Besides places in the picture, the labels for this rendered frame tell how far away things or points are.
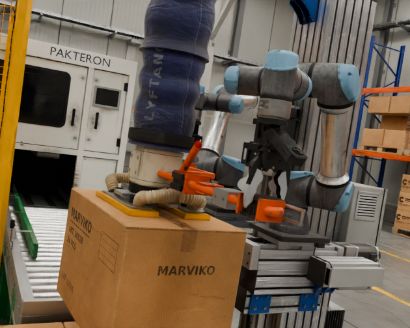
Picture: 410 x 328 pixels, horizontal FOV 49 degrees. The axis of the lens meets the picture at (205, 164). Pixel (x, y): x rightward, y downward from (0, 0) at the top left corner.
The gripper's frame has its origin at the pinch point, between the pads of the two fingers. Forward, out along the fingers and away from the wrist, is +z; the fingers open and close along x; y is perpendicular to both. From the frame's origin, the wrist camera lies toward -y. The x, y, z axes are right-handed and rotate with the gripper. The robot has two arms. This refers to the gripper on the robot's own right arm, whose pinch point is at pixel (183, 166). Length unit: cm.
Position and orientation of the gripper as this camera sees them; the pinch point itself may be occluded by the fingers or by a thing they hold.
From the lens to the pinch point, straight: 193.6
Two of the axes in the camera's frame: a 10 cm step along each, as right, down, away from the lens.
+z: -1.4, 9.9, 0.3
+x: 8.5, 1.0, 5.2
